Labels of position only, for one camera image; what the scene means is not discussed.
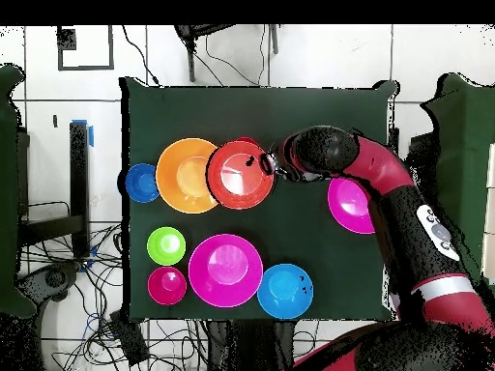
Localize large pink bowl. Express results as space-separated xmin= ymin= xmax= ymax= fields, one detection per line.
xmin=327 ymin=176 xmax=376 ymax=236
xmin=188 ymin=233 xmax=265 ymax=309

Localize white boxes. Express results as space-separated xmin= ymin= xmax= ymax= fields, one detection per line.
xmin=480 ymin=141 xmax=495 ymax=286

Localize light blue bowl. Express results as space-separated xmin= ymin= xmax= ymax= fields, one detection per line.
xmin=256 ymin=263 xmax=315 ymax=321

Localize black bench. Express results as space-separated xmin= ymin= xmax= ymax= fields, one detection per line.
xmin=16 ymin=121 xmax=91 ymax=259

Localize large orange bowl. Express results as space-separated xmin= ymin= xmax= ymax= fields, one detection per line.
xmin=155 ymin=137 xmax=220 ymax=214

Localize black square frame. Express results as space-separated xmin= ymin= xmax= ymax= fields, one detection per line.
xmin=56 ymin=24 xmax=116 ymax=71

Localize black cable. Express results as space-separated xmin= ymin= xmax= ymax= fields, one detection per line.
xmin=121 ymin=24 xmax=160 ymax=85

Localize tangle of cables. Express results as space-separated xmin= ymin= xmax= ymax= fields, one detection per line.
xmin=18 ymin=221 xmax=210 ymax=371

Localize dark green tablecloth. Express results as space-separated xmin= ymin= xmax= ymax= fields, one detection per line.
xmin=120 ymin=75 xmax=399 ymax=324

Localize black power brick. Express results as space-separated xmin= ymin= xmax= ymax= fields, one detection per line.
xmin=108 ymin=309 xmax=151 ymax=367

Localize green-covered side table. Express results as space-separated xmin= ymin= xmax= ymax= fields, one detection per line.
xmin=0 ymin=64 xmax=38 ymax=319
xmin=420 ymin=73 xmax=495 ymax=287

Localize small green bowl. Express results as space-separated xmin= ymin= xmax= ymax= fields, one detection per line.
xmin=146 ymin=226 xmax=188 ymax=267

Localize blue tape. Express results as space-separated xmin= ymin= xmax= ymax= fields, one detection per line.
xmin=71 ymin=119 xmax=95 ymax=149

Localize grey office chair base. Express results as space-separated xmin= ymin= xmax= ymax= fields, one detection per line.
xmin=16 ymin=261 xmax=82 ymax=303

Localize small dark blue bowl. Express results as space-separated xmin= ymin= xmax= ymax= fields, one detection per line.
xmin=124 ymin=162 xmax=160 ymax=204

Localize orange-red bowl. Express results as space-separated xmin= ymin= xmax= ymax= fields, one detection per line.
xmin=205 ymin=139 xmax=277 ymax=211

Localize small crimson bowl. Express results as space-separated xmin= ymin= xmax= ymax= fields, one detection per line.
xmin=147 ymin=266 xmax=189 ymax=306

